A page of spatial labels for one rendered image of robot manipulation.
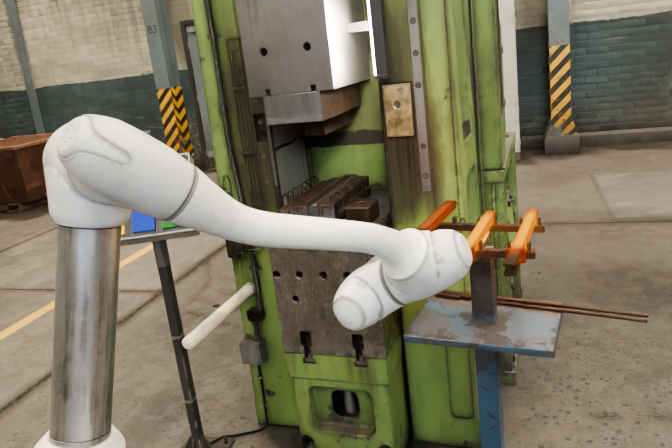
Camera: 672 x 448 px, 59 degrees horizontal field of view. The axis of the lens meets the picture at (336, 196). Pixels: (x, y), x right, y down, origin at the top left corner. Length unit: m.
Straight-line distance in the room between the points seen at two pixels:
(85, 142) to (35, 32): 9.58
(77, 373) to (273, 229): 0.40
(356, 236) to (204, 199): 0.27
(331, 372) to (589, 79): 6.12
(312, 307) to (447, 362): 0.54
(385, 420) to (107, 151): 1.57
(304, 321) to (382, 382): 0.33
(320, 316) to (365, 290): 0.92
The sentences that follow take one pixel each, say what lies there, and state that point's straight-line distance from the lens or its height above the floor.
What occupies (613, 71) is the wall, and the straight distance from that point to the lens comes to 7.77.
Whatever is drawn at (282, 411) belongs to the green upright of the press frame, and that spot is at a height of 0.08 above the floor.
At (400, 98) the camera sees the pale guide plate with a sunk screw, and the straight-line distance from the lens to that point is 1.95.
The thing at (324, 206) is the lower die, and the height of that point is 0.99.
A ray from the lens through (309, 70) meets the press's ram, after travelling 1.90.
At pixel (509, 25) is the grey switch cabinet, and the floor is 1.53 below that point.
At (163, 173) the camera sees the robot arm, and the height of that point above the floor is 1.34.
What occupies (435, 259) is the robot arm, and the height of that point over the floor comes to 1.10.
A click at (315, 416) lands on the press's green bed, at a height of 0.19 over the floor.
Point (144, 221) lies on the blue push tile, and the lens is 2.07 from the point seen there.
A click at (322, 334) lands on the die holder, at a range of 2.09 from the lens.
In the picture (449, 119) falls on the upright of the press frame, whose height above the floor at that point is 1.23.
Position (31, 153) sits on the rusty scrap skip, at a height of 0.71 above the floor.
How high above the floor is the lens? 1.48
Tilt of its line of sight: 14 degrees down
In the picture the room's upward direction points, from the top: 7 degrees counter-clockwise
